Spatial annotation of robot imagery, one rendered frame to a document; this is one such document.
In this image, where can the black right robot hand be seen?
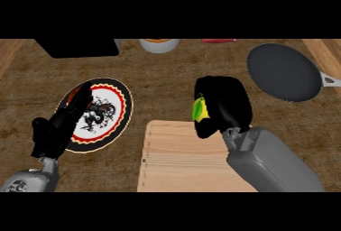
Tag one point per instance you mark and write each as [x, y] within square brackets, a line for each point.
[226, 102]

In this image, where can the dark grey frying pan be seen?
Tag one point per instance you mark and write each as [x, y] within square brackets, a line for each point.
[284, 73]

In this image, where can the red flat object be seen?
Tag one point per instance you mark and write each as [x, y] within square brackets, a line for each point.
[219, 40]

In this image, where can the black box appliance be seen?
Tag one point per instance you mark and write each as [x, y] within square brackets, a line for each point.
[77, 47]

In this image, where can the pale wooden cutting board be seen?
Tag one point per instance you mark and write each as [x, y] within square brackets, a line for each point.
[186, 159]

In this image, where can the grey cup with orange content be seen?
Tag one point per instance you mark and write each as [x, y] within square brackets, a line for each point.
[158, 45]

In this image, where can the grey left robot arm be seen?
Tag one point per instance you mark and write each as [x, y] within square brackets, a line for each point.
[33, 179]

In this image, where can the yellow-green lemon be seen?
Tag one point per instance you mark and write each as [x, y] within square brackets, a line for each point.
[199, 109]

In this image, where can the brown wooden board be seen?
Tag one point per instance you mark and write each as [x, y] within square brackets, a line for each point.
[8, 52]

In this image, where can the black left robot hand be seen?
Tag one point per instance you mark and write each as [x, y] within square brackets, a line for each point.
[58, 127]

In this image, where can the black patterned round plate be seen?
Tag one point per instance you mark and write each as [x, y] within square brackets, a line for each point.
[108, 114]

